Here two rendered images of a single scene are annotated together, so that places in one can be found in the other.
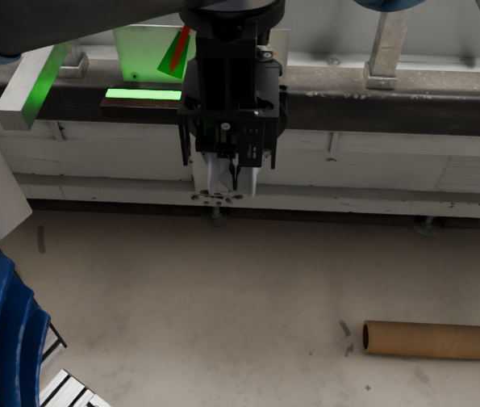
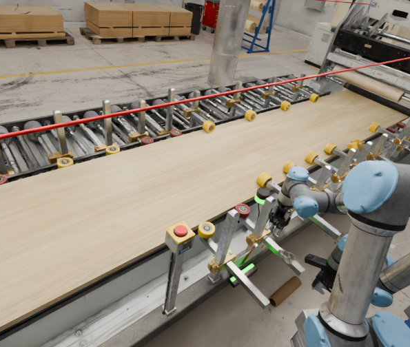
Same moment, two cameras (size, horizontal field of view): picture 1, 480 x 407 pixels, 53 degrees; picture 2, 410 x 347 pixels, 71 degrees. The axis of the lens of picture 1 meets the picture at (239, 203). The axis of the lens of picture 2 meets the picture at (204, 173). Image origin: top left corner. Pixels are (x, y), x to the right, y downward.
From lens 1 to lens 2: 1.26 m
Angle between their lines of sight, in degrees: 37
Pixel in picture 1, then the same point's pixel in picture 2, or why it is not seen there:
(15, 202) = not seen: hidden behind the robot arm
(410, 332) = (282, 292)
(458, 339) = (293, 285)
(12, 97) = (263, 299)
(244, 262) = (218, 303)
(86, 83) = (222, 281)
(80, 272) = not seen: outside the picture
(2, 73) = (197, 294)
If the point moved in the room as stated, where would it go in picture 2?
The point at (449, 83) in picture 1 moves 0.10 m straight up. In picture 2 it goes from (289, 228) to (294, 216)
